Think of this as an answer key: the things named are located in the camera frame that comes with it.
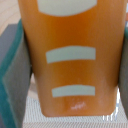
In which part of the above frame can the gripper grey right finger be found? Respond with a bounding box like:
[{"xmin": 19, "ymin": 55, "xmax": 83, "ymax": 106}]
[{"xmin": 117, "ymin": 26, "xmax": 128, "ymax": 128}]

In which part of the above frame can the gripper teal padded left finger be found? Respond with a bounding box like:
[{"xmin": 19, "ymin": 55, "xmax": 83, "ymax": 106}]
[{"xmin": 0, "ymin": 21, "xmax": 32, "ymax": 128}]

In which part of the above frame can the beige woven placemat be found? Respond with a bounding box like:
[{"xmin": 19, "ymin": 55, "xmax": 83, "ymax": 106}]
[{"xmin": 0, "ymin": 0, "xmax": 128, "ymax": 128}]

